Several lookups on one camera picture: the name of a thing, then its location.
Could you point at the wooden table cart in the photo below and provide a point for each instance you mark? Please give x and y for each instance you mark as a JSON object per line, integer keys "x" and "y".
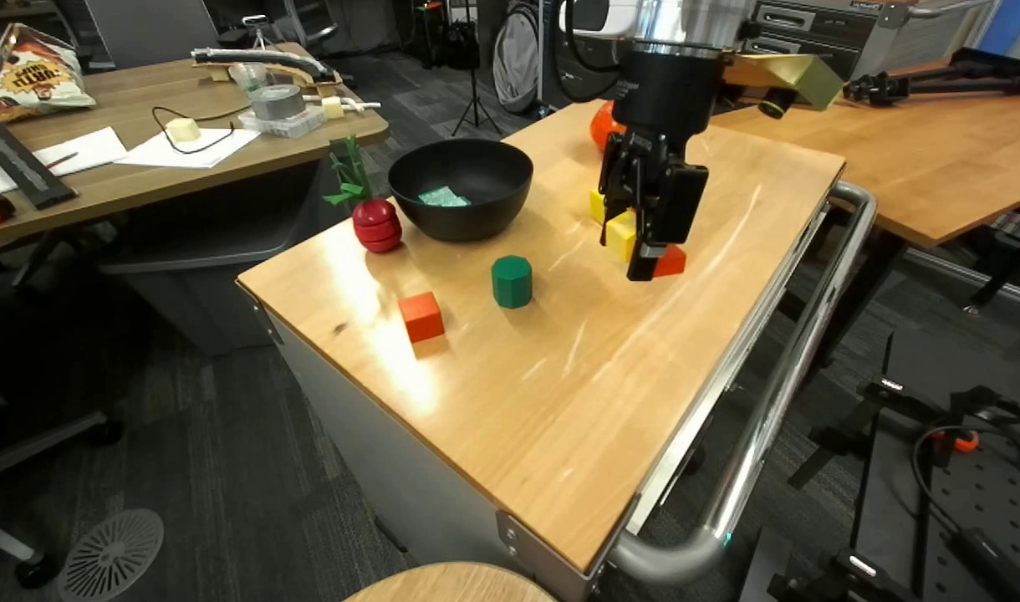
{"x": 396, "y": 468}

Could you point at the wooden office desk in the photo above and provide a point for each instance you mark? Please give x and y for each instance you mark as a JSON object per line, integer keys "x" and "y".
{"x": 141, "y": 186}

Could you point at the white round fan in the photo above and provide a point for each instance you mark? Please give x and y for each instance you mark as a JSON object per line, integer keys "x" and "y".
{"x": 518, "y": 60}

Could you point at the black white curved headset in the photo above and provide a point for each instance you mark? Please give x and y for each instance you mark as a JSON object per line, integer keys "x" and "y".
{"x": 251, "y": 55}

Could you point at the teal hexagonal prism block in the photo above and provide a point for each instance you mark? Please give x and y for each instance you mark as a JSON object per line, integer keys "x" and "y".
{"x": 512, "y": 283}

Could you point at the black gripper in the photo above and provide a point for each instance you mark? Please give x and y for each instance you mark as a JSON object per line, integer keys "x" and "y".
{"x": 662, "y": 94}

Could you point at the small yellow wooden block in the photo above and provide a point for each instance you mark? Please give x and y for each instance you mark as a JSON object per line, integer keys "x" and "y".
{"x": 620, "y": 237}

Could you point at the red wooden cube block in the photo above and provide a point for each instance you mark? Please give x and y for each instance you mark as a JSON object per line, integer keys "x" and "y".
{"x": 422, "y": 318}

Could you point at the red radish toy green leaves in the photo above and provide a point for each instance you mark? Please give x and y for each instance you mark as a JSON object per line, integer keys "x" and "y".
{"x": 375, "y": 224}

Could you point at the round wooden stool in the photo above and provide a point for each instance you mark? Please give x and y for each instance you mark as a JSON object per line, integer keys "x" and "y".
{"x": 453, "y": 587}

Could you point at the white power adapter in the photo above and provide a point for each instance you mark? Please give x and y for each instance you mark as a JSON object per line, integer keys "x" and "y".
{"x": 186, "y": 128}

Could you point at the white paper sheet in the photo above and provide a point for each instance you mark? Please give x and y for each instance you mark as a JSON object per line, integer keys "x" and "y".
{"x": 202, "y": 155}
{"x": 86, "y": 151}

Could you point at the chips bag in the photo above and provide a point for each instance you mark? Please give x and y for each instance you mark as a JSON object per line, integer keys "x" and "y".
{"x": 35, "y": 78}

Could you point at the blue panel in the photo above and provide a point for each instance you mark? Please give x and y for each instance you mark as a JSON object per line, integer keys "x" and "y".
{"x": 1016, "y": 23}

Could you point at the orange clamp knob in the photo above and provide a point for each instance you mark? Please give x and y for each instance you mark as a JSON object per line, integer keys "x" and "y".
{"x": 960, "y": 443}

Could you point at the orange pumpkin toy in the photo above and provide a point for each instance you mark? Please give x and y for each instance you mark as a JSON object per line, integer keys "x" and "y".
{"x": 601, "y": 125}

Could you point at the black standing tripod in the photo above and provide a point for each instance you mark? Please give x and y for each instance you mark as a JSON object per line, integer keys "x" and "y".
{"x": 475, "y": 69}

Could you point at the black folded tripod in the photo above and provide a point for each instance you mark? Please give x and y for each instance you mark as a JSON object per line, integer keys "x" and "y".
{"x": 880, "y": 87}

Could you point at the black bowl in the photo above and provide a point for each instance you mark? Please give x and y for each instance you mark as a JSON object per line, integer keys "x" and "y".
{"x": 463, "y": 222}

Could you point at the black camera stand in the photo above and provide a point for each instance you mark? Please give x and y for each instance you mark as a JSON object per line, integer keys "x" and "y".
{"x": 979, "y": 403}

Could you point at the round grey floor grate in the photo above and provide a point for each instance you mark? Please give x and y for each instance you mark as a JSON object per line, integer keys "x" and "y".
{"x": 113, "y": 555}

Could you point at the grey plastic bin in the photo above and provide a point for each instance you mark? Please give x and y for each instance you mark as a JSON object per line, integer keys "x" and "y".
{"x": 922, "y": 29}

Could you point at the long wooden table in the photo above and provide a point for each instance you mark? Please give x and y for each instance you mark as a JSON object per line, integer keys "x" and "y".
{"x": 944, "y": 180}

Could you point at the black office chair base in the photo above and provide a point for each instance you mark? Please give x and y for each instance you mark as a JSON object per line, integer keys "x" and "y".
{"x": 43, "y": 438}

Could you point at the black flat bar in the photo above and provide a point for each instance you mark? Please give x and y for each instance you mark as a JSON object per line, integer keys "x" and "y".
{"x": 25, "y": 170}

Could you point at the grey tape roll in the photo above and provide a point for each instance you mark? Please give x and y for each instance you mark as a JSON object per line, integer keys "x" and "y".
{"x": 277, "y": 105}

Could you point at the grey office chair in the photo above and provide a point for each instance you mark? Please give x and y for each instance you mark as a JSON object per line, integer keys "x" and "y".
{"x": 151, "y": 29}

